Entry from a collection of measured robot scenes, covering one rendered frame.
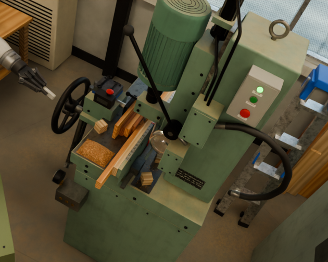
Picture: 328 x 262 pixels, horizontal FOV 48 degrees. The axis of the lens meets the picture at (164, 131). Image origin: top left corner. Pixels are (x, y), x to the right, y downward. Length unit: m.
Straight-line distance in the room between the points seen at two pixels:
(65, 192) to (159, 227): 0.43
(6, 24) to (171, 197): 1.64
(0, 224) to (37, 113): 1.39
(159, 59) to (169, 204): 0.60
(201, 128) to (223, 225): 1.44
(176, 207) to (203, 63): 0.61
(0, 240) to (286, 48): 1.16
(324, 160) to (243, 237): 0.77
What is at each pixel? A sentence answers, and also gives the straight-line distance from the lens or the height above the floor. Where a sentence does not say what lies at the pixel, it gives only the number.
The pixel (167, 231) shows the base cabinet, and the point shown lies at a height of 0.65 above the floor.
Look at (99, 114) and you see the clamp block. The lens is 1.57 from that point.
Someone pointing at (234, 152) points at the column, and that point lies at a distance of 1.31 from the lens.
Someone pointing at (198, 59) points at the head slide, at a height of 1.38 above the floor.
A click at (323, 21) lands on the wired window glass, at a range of 2.63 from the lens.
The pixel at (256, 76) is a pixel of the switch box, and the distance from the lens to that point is 1.06.
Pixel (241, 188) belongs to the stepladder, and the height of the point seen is 0.30.
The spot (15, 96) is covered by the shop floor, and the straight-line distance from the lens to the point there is 2.89.
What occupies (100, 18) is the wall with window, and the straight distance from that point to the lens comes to 3.00.
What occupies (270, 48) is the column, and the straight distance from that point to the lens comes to 1.13.
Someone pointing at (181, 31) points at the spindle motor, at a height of 1.45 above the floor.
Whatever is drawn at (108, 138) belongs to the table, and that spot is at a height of 0.90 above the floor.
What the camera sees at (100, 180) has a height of 0.94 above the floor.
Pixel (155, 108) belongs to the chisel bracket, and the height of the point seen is 1.07.
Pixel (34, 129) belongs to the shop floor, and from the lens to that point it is 2.68.
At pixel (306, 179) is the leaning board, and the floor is 0.20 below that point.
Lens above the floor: 2.04
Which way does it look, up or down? 45 degrees down
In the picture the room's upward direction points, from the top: 23 degrees clockwise
